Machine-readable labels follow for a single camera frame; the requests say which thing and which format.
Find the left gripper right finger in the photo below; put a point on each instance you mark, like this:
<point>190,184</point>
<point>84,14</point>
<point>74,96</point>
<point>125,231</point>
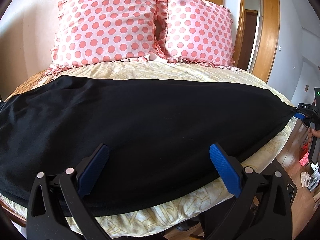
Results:
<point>262,209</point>

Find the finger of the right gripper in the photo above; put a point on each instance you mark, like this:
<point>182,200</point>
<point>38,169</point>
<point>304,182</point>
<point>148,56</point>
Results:
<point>298,112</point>

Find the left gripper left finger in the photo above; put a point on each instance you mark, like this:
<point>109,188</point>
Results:
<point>45,218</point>

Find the black pants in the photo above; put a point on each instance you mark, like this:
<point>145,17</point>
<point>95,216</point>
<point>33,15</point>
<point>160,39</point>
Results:
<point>158,133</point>

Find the person right hand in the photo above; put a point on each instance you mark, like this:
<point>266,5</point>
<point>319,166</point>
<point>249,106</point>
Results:
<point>312,133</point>

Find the red gift bag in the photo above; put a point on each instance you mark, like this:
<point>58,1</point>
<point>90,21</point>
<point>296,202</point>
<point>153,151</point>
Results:
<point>304,155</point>

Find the white items on floor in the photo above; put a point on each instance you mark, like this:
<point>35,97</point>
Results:
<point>310,181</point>

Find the cream patterned bedspread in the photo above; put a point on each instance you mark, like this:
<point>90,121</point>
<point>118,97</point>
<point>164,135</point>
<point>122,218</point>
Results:
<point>160,218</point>

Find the right pink polka-dot pillow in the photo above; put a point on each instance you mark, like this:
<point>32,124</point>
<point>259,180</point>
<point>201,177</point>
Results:
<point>195,31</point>

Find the pink polka-dot pillow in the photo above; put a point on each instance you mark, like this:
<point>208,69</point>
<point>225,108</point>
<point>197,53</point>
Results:
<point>195,31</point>
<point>95,31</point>

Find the left pink polka-dot pillow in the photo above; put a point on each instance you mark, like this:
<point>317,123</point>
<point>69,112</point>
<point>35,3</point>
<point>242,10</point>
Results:
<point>95,31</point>

